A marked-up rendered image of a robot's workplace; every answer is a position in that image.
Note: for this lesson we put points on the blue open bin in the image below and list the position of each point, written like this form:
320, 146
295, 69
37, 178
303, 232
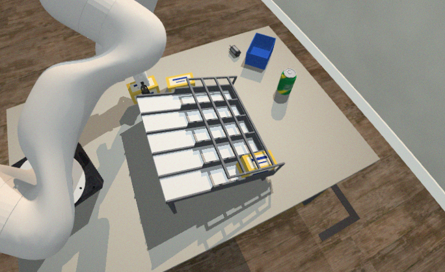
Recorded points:
262, 48

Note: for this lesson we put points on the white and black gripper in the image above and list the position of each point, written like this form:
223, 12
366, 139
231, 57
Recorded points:
142, 82

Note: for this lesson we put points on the green drink can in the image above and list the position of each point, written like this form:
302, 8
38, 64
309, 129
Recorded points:
286, 82

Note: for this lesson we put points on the yellow butter carton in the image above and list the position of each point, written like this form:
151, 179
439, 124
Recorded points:
134, 90
249, 163
179, 81

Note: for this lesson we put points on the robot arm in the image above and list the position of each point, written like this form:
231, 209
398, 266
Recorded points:
37, 220

